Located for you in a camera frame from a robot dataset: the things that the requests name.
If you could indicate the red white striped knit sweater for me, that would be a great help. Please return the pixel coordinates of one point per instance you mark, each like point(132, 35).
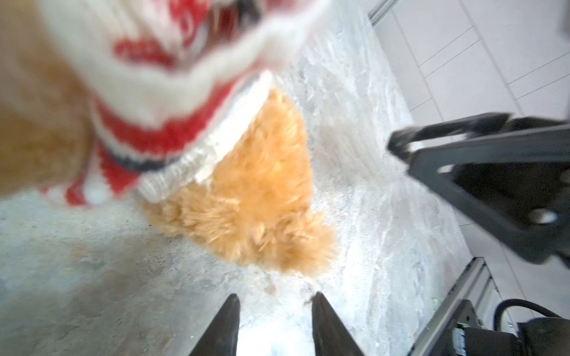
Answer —
point(172, 85)

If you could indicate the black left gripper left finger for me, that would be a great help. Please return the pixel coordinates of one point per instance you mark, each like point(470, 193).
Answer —
point(221, 336)

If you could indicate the tan plush teddy bear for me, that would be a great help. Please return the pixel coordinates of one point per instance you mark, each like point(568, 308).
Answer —
point(254, 209)

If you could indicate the aluminium corner post right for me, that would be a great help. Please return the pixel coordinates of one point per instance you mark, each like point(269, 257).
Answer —
point(380, 10)

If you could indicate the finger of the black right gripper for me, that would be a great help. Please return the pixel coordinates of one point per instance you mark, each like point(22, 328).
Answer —
point(479, 125)
point(513, 185)

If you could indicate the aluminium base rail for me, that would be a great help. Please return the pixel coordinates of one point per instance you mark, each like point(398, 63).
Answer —
point(464, 322)

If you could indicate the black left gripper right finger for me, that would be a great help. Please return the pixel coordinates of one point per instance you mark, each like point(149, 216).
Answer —
point(330, 336)

